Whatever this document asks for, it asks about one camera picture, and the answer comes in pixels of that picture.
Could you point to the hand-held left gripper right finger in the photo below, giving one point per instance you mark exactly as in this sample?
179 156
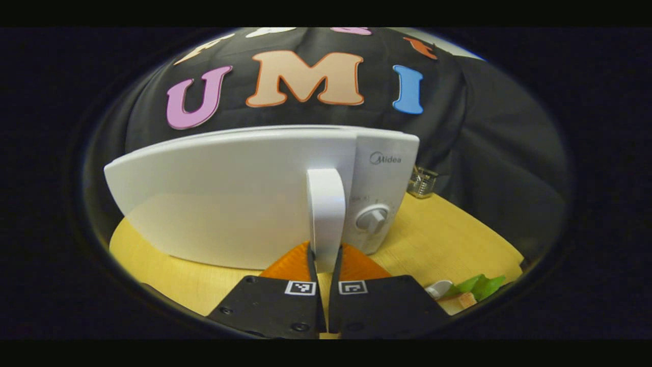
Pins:
338 311

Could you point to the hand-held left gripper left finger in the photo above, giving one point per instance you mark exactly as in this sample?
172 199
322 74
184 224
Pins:
318 311

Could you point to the white microwave oven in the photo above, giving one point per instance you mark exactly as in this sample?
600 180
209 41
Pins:
229 204

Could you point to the green lettuce sandwich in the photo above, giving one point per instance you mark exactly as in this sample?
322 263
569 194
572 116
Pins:
479 285

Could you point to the small white tray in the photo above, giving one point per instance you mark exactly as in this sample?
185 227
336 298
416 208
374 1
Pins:
438 289

